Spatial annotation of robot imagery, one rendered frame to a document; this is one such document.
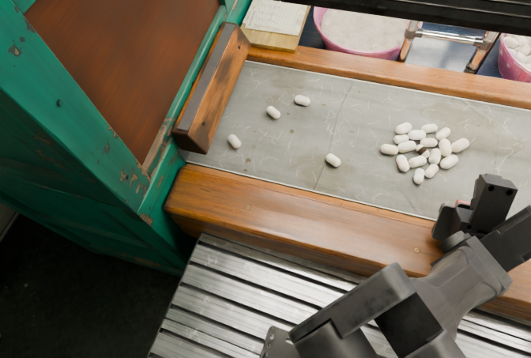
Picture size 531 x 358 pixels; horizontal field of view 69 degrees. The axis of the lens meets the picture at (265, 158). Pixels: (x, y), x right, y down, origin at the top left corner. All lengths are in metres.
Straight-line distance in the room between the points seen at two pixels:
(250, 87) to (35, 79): 0.55
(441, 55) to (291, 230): 0.63
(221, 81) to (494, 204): 0.54
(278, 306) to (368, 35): 0.67
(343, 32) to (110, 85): 0.65
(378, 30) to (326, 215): 0.53
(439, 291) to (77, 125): 0.44
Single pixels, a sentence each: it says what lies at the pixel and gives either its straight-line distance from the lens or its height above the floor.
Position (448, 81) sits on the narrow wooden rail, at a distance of 0.95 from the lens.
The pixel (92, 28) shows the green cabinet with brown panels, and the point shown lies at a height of 1.12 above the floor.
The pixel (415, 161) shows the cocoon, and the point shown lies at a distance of 0.82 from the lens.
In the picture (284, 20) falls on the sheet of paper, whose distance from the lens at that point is 1.00.
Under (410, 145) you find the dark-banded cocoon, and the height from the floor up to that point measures 0.76.
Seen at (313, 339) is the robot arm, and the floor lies 1.08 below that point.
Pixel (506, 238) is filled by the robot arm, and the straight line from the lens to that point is 0.60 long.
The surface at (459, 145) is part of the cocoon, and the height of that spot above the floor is 0.76.
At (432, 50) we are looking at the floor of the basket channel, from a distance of 1.13.
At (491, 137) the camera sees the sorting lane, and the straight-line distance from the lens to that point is 0.92.
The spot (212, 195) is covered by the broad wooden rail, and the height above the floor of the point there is 0.76.
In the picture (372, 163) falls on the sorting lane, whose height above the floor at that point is 0.74.
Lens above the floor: 1.45
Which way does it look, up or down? 62 degrees down
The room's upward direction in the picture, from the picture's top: 9 degrees counter-clockwise
